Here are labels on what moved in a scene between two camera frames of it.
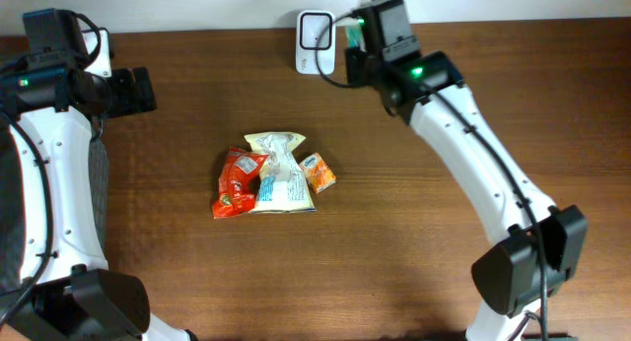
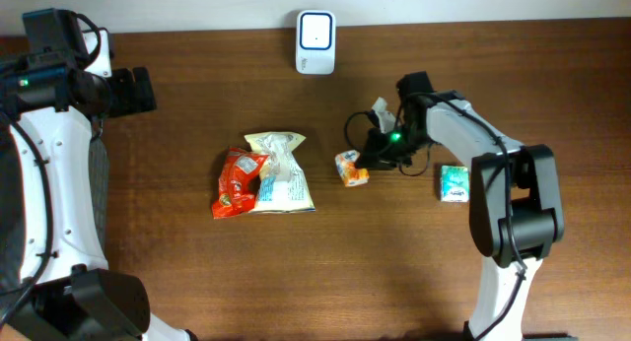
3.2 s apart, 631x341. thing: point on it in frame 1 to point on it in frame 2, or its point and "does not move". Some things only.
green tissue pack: x=355 y=38 to x=454 y=183
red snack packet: x=238 y=182 does not move
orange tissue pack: x=316 y=172 to x=351 y=175
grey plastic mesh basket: x=13 y=203 does not move
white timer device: x=315 y=42 does not move
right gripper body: x=359 y=68 to x=388 y=149
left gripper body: x=125 y=96 does not move
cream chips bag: x=282 y=185 does not move
